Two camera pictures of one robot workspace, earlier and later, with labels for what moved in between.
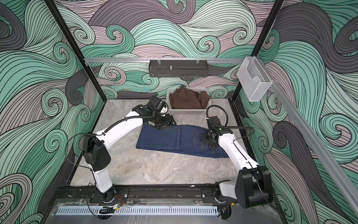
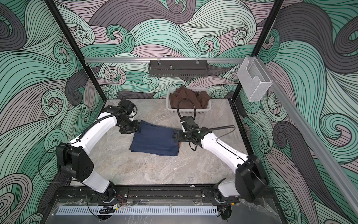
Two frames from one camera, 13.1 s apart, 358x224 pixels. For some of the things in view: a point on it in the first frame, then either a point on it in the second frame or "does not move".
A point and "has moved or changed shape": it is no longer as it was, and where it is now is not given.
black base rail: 143,194 does not move
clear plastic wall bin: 254,80 does not move
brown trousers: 183,98 does not move
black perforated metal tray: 157,68 does not move
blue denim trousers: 184,139 has moved or changed shape
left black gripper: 168,122 -> 136,128
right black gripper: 203,137 -> 180,136
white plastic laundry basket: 188,111 does not move
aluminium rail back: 162,59 does not move
